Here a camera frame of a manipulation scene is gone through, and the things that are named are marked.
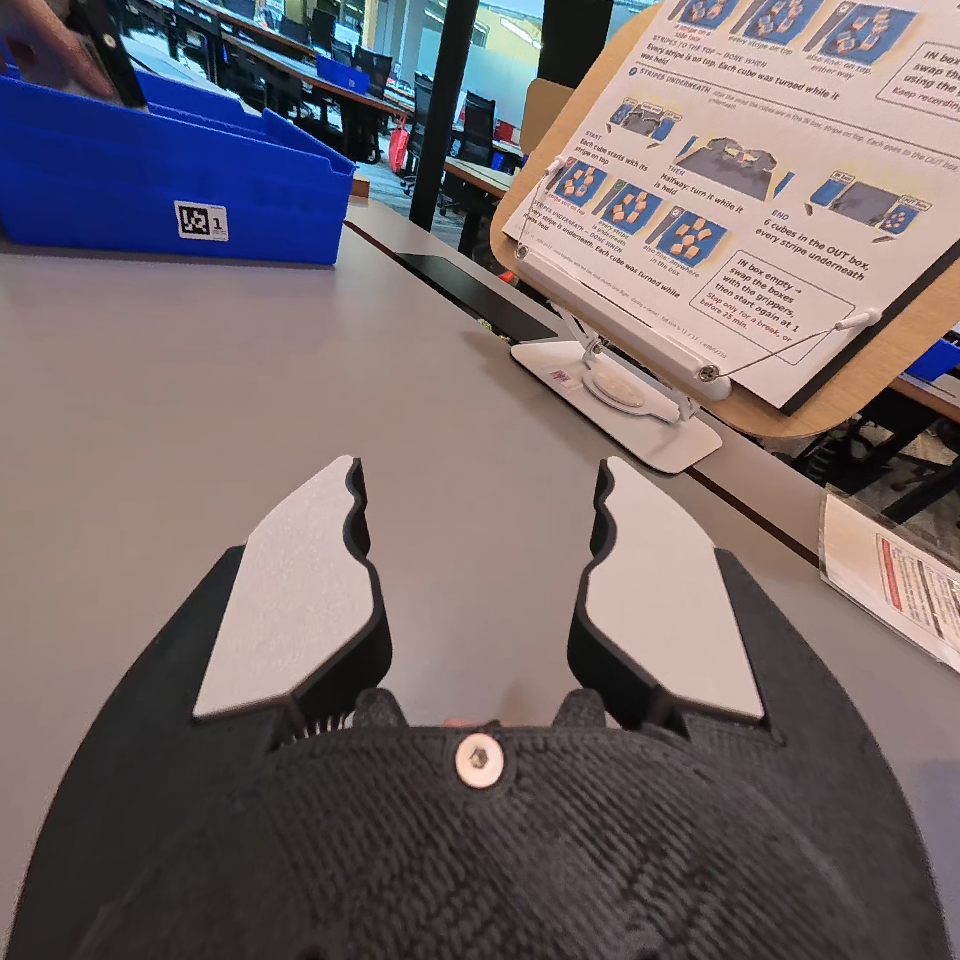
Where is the printed instruction poster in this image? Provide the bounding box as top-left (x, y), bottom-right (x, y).
top-left (502, 0), bottom-right (960, 412)

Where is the person's left hand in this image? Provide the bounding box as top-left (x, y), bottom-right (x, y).
top-left (0, 0), bottom-right (93, 80)

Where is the black display panel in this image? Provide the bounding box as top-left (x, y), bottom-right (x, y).
top-left (536, 0), bottom-right (616, 91)

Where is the laminated instruction sheet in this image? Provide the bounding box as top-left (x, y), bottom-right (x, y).
top-left (819, 491), bottom-right (960, 672)

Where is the black steel column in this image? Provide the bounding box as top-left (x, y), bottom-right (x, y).
top-left (408, 0), bottom-right (481, 230)

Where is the black office chair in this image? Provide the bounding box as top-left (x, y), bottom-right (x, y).
top-left (453, 90), bottom-right (498, 172)

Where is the blue plastic bin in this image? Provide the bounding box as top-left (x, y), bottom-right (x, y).
top-left (0, 67), bottom-right (357, 265)
top-left (911, 337), bottom-right (960, 384)
top-left (315, 54), bottom-right (372, 95)

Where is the black table cable flap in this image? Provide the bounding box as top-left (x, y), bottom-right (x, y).
top-left (395, 253), bottom-right (560, 342)

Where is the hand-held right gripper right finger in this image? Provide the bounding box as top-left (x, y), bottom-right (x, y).
top-left (566, 456), bottom-right (768, 732)

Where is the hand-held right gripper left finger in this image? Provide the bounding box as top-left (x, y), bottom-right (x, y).
top-left (192, 454), bottom-right (394, 744)

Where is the instruction board on stand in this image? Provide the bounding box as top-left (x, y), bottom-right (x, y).
top-left (489, 0), bottom-right (960, 475)

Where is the wooden-top background table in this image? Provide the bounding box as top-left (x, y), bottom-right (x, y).
top-left (223, 33), bottom-right (414, 162)
top-left (442, 157), bottom-right (520, 249)
top-left (888, 375), bottom-right (960, 425)

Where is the wooden book stand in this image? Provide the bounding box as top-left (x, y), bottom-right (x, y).
top-left (521, 78), bottom-right (576, 155)

